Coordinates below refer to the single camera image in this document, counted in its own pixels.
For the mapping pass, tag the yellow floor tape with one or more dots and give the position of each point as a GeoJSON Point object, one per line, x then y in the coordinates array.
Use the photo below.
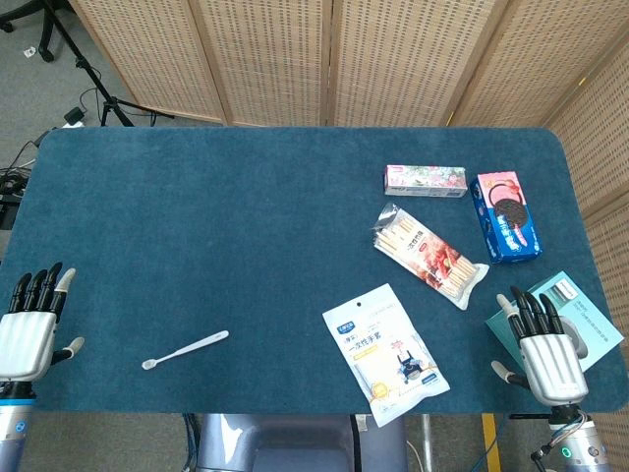
{"type": "Point", "coordinates": [491, 442]}

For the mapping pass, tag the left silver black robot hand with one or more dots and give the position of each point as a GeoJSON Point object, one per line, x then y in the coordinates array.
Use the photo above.
{"type": "Point", "coordinates": [27, 339]}

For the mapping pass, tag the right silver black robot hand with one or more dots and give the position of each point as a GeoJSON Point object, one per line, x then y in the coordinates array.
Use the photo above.
{"type": "Point", "coordinates": [553, 361]}

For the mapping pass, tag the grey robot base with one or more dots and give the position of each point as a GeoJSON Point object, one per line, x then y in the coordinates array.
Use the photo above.
{"type": "Point", "coordinates": [300, 442]}

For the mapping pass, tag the white disposable gloves packet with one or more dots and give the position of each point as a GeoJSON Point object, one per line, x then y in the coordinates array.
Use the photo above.
{"type": "Point", "coordinates": [385, 351]}

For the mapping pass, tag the bamboo skewers packet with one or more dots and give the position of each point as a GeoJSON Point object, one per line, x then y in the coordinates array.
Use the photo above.
{"type": "Point", "coordinates": [427, 255]}

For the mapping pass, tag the blue pink cookie box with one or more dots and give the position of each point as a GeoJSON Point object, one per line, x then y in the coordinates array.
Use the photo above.
{"type": "Point", "coordinates": [506, 218]}

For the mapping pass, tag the blue felt table mat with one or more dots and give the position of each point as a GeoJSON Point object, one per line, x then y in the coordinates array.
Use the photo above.
{"type": "Point", "coordinates": [245, 255]}

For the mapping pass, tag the white toothbrush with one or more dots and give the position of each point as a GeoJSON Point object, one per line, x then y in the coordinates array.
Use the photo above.
{"type": "Point", "coordinates": [186, 349]}

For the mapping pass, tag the black tripod stand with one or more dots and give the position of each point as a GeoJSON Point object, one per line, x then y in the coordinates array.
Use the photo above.
{"type": "Point", "coordinates": [93, 74]}

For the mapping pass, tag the black office chair base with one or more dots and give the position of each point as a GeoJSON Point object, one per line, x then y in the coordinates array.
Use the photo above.
{"type": "Point", "coordinates": [29, 27]}

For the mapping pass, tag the woven folding screen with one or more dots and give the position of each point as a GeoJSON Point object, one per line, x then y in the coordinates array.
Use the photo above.
{"type": "Point", "coordinates": [393, 59]}

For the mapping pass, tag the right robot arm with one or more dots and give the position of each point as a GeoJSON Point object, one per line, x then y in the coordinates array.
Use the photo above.
{"type": "Point", "coordinates": [572, 437]}

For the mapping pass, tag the pink floral toothpaste box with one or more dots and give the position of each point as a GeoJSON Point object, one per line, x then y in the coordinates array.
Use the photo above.
{"type": "Point", "coordinates": [425, 181]}

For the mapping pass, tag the teal product box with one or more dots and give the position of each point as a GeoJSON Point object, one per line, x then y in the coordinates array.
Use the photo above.
{"type": "Point", "coordinates": [580, 314]}

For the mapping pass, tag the black power adapter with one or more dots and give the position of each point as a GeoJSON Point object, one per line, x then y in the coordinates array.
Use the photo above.
{"type": "Point", "coordinates": [74, 116]}

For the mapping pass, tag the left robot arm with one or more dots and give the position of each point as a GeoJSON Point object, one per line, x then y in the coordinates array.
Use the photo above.
{"type": "Point", "coordinates": [12, 423]}

